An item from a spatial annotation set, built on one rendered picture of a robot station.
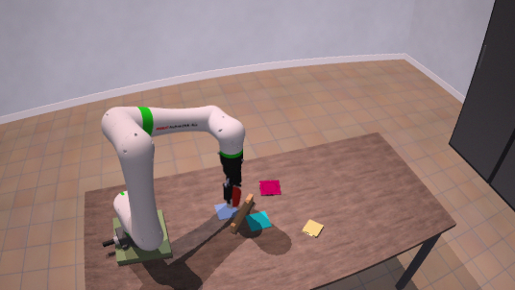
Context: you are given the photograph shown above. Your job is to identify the red cup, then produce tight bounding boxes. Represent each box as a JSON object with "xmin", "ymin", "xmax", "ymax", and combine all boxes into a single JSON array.
[{"xmin": 232, "ymin": 186, "xmax": 241, "ymax": 207}]

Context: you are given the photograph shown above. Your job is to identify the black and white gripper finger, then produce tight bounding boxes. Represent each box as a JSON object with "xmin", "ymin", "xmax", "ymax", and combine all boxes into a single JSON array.
[
  {"xmin": 223, "ymin": 177, "xmax": 235, "ymax": 209},
  {"xmin": 234, "ymin": 172, "xmax": 242, "ymax": 188}
]

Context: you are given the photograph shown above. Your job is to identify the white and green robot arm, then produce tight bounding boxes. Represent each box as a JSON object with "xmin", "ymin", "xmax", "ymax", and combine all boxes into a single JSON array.
[{"xmin": 101, "ymin": 106, "xmax": 245, "ymax": 251}]

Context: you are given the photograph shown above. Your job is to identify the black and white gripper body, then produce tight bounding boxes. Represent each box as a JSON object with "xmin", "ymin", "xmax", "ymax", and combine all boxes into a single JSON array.
[{"xmin": 223, "ymin": 165, "xmax": 241, "ymax": 183}]

